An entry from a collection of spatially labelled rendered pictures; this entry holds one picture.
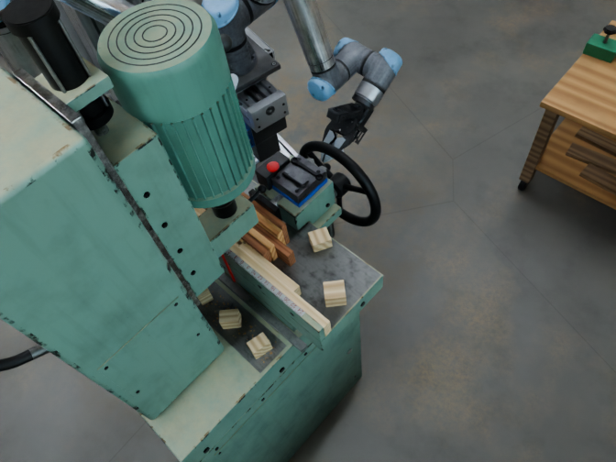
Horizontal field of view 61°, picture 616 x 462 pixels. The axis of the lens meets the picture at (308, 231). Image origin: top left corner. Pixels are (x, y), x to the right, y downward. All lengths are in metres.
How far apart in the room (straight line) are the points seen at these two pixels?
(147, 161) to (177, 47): 0.17
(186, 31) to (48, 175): 0.28
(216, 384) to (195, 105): 0.68
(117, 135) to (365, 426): 1.46
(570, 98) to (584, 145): 0.40
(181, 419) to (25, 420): 1.21
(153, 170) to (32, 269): 0.22
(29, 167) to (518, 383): 1.79
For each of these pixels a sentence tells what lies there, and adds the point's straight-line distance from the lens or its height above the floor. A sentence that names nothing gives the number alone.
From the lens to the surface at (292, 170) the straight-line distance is 1.24.
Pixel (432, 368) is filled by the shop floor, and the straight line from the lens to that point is 2.06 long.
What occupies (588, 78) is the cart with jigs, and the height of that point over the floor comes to 0.53.
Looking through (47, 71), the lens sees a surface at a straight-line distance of 0.74.
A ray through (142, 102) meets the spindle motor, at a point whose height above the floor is 1.46.
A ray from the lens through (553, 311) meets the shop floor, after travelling 2.25.
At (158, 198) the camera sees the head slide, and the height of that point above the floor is 1.31.
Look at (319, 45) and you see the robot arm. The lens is 1.46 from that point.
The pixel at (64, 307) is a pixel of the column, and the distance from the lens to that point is 0.83.
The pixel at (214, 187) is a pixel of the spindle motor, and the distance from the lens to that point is 0.93.
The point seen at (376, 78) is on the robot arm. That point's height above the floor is 0.93.
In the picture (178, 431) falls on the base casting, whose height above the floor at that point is 0.80.
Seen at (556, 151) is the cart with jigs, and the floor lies 0.18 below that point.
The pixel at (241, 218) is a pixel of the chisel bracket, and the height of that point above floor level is 1.06.
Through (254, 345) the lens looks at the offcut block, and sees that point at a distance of 1.21.
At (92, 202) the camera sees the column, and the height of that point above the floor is 1.43.
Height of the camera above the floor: 1.95
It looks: 57 degrees down
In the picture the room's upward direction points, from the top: 10 degrees counter-clockwise
